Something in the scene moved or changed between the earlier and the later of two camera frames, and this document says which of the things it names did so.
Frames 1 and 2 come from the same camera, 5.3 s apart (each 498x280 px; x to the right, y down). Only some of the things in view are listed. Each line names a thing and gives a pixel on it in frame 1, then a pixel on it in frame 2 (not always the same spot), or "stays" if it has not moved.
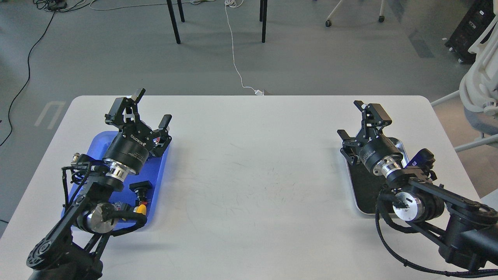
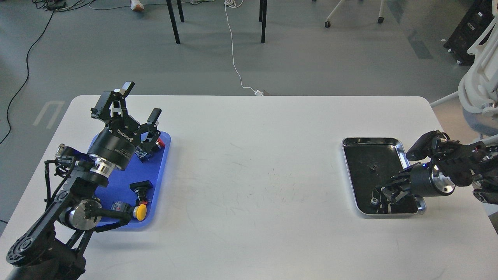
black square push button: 142,189 stays
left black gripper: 135,142 to 115,146
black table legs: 263,17 stays
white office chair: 478,89 stays
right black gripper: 369,141 to 421,180
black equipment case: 479,14 stays
